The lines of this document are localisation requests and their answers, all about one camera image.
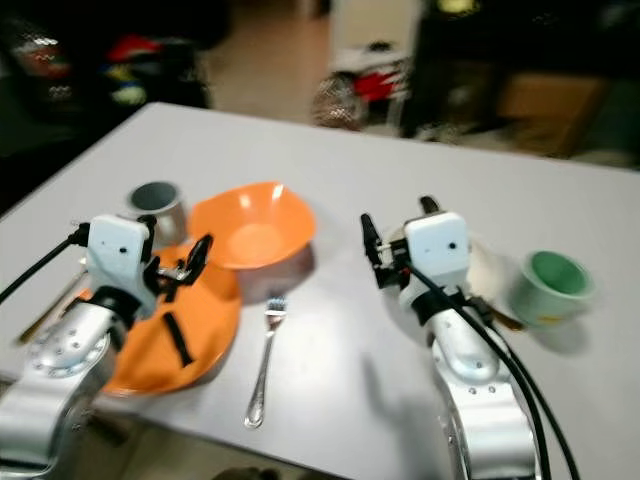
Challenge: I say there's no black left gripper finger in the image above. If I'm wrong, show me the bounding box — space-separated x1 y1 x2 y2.
182 235 214 291

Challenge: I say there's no orange plastic plate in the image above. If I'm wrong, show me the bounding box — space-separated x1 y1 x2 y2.
105 245 243 397

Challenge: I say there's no black tape strip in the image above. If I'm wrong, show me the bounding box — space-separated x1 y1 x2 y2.
163 312 194 368

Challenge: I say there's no orange plastic bowl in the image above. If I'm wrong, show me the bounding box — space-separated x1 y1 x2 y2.
188 180 316 271

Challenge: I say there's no grey mug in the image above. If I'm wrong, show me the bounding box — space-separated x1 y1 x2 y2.
128 181 189 247

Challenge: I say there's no red cloth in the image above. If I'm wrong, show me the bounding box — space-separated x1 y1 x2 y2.
108 35 166 66
352 68 403 103

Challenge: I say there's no patterned bag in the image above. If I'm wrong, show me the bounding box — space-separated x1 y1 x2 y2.
310 75 361 129

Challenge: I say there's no black shelf unit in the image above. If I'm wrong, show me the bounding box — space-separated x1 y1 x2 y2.
405 0 640 166

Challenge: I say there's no brown cardboard box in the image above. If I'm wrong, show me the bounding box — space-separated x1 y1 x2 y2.
498 72 609 156

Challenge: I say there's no black backpack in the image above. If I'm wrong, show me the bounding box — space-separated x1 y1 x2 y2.
105 38 211 109

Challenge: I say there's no white rack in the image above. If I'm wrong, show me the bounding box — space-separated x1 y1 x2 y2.
328 0 419 131

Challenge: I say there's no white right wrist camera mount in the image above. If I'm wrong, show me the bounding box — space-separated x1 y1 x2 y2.
403 212 472 291

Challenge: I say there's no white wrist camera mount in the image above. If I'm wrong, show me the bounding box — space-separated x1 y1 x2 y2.
403 212 472 291
87 214 156 301

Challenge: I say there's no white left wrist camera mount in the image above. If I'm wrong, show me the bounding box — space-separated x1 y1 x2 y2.
87 214 156 301

